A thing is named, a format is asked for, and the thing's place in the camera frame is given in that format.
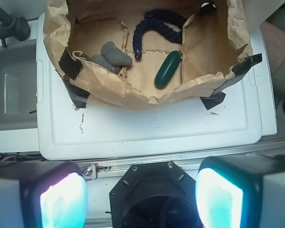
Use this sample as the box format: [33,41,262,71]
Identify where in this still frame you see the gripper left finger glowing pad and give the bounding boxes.
[0,161,88,228]

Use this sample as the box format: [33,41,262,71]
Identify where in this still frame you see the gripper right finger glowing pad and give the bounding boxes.
[196,155,285,228]

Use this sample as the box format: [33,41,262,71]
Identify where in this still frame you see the green plastic pickle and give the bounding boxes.
[154,51,181,89]

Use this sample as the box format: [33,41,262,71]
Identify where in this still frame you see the white plastic bin lid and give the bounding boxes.
[36,16,277,160]

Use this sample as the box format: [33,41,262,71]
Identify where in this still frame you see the clear plastic storage bin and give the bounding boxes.
[0,39,38,133]

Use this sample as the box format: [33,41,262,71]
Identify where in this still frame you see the grey plush elephant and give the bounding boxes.
[82,41,133,74]

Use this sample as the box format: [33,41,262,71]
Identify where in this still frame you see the brown paper bag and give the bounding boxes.
[43,0,253,111]

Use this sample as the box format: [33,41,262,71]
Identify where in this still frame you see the aluminium frame rail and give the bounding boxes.
[77,138,285,180]

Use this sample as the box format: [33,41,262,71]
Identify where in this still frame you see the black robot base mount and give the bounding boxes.
[109,161,204,228]

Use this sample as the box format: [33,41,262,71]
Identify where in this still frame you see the dark blue rope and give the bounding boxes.
[132,11,188,60]

